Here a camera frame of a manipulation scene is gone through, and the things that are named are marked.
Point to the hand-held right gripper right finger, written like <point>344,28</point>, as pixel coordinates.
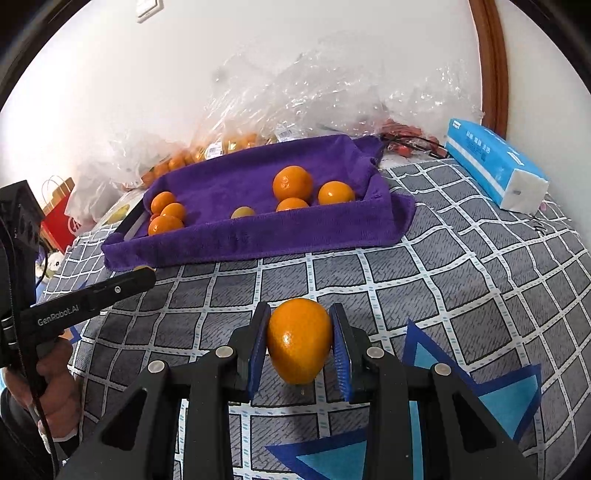
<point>341,357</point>

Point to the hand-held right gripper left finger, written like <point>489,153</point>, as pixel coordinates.
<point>258,353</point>

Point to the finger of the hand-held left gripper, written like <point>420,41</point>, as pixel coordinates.
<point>122,288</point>

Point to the oblong orange tangerine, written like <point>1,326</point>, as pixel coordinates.
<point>299,340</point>

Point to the black tray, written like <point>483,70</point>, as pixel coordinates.
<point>130,225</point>

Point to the person's left hand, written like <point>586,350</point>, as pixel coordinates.
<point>57,397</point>

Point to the red paper bag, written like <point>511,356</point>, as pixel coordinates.
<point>60,219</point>

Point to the white plastic bag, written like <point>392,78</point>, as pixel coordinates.
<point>90,194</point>

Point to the fruit-print paper sheet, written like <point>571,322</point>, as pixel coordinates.
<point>117,213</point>

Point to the purple towel-lined tray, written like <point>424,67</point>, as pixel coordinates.
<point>258,240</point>

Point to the grey checked blanket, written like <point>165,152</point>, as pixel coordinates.
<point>438,286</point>

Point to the clear bag of tangerines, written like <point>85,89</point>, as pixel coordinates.
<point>152,159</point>

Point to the clear bag of kumquats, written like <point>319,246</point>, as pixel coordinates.
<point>235,142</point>

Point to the black-framed eyeglasses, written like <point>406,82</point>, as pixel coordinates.
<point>415,144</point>

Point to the blue tissue pack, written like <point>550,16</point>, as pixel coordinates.
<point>496,161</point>

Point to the crumpled clear plastic bag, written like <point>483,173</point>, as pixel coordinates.
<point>346,87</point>

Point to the white light switch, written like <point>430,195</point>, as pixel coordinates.
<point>148,7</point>

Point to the brown wooden door frame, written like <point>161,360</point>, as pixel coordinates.
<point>494,64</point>

